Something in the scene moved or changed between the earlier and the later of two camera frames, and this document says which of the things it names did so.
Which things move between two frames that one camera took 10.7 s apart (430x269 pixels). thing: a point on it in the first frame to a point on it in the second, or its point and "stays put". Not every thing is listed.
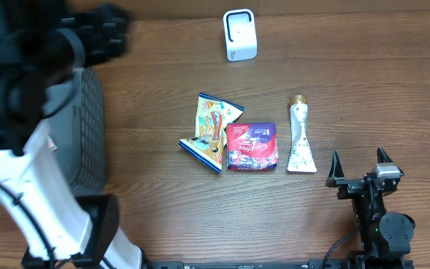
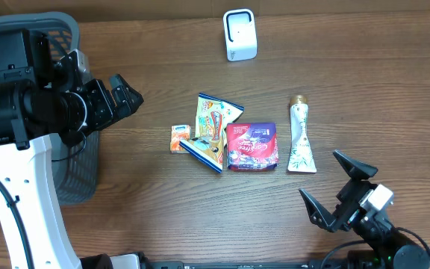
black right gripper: [349, 186] to [350, 195]
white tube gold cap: [301, 158] stays put
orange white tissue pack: [51, 144] to [179, 132]
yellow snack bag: [208, 142] stays put
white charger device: [240, 34] stays put
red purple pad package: [251, 146] stays put
